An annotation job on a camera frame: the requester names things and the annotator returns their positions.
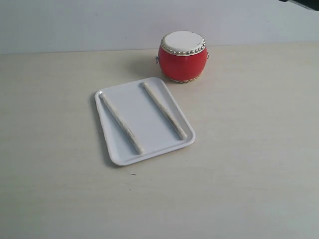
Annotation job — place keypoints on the small red drum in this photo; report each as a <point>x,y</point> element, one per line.
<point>182,56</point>

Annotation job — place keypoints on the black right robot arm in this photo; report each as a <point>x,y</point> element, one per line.
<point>308,4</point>

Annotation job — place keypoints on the white rectangular plastic tray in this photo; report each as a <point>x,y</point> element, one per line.
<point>155,134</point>

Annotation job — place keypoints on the white wooden drumstick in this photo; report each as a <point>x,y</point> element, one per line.
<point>125,128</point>
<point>176,126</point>

